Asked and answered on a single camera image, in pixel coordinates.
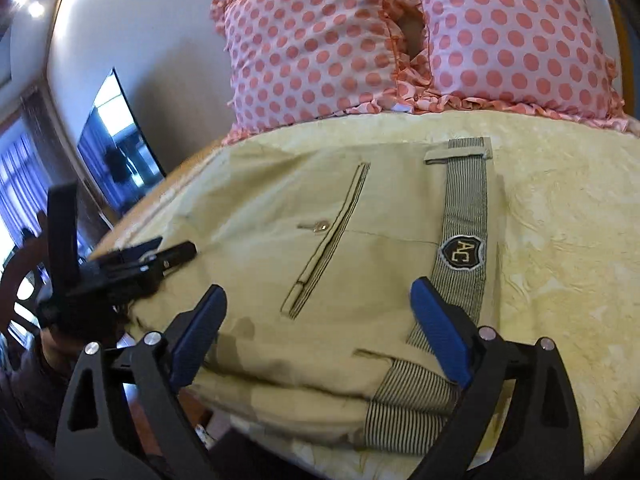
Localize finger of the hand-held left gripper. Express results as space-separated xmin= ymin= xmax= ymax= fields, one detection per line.
xmin=148 ymin=241 xmax=198 ymax=276

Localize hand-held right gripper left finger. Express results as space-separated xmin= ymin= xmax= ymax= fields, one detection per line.
xmin=54 ymin=284 xmax=228 ymax=480

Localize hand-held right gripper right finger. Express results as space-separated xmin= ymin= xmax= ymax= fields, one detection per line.
xmin=409 ymin=276 xmax=586 ymax=480

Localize beige pants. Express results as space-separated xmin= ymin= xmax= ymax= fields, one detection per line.
xmin=125 ymin=137 xmax=506 ymax=452

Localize person's left forearm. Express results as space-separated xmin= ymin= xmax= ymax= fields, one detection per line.
xmin=0 ymin=330 xmax=81 ymax=461

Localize wooden chair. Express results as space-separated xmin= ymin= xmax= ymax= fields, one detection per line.
xmin=0 ymin=235 xmax=56 ymax=341

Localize blue window curtain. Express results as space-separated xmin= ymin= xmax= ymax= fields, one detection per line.
xmin=0 ymin=120 xmax=51 ymax=261

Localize yellow bed sheet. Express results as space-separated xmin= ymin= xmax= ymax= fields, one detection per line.
xmin=95 ymin=110 xmax=640 ymax=476

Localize pink polka dot pillow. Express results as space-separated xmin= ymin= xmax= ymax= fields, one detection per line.
xmin=211 ymin=0 xmax=434 ymax=145
xmin=385 ymin=0 xmax=632 ymax=132

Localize wall television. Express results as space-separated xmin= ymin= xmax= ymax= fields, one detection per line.
xmin=77 ymin=68 xmax=167 ymax=214

